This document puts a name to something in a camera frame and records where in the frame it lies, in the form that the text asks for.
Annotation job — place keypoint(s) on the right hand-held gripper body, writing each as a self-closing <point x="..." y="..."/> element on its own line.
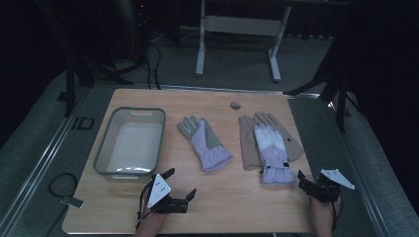
<point x="326" y="189"/>

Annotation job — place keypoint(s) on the black tripod stand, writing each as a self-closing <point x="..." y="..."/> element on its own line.
<point x="70" y="72"/>
<point x="339" y="89"/>

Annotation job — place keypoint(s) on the small grey flat tag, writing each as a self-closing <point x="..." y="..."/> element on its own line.
<point x="72" y="202"/>

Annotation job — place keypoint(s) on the white desk frame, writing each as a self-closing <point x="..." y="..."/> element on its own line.
<point x="242" y="25"/>

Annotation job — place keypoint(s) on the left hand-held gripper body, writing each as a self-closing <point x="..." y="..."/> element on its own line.
<point x="158" y="191"/>

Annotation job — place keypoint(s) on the plain beige glove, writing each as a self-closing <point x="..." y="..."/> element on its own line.
<point x="247" y="144"/>

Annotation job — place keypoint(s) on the dark computer tower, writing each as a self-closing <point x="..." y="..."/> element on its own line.
<point x="141" y="26"/>

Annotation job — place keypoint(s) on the purple glove with grey palm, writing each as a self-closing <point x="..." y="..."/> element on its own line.
<point x="206" y="148"/>

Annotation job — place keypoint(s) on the person's left hand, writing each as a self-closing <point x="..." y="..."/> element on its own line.
<point x="151" y="218"/>

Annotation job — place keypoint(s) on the grey plastic bin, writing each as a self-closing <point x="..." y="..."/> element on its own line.
<point x="131" y="148"/>

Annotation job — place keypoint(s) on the purple and white ski glove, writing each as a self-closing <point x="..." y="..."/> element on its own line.
<point x="271" y="148"/>

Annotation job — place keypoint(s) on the beige glove with button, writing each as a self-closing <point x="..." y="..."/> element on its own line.
<point x="291" y="144"/>

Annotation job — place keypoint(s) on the metal floor rail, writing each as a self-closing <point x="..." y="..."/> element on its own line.
<point x="39" y="168"/>
<point x="359" y="171"/>

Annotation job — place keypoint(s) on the person's right hand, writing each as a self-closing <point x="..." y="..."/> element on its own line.
<point x="324" y="212"/>

